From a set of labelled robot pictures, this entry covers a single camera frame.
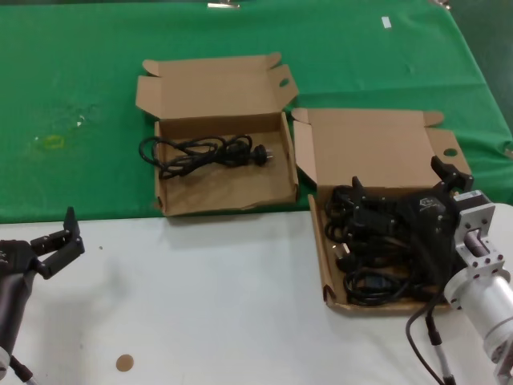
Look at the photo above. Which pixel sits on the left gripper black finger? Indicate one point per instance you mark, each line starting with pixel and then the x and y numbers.
pixel 64 250

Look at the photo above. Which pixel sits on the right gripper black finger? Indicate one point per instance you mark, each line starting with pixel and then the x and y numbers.
pixel 372 212
pixel 457 180

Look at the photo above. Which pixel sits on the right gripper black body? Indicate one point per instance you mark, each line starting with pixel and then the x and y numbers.
pixel 431 224

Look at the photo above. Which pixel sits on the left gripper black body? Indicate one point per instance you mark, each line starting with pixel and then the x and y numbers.
pixel 12 288

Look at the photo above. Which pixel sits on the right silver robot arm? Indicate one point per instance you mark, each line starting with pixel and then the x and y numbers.
pixel 493 297

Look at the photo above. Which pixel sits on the cardboard box with round hole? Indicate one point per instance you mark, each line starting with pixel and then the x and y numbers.
pixel 368 148

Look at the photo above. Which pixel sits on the cardboard box with oval cutout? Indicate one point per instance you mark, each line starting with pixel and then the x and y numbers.
pixel 224 188

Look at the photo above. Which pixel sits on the round brown sticker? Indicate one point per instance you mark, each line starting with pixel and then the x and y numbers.
pixel 124 363

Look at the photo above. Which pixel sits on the small white label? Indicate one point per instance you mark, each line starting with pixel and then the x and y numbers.
pixel 386 22

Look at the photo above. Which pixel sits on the green tablecloth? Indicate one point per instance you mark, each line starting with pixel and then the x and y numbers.
pixel 80 60

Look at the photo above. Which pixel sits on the small metal clip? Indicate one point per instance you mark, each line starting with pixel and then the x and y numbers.
pixel 222 5

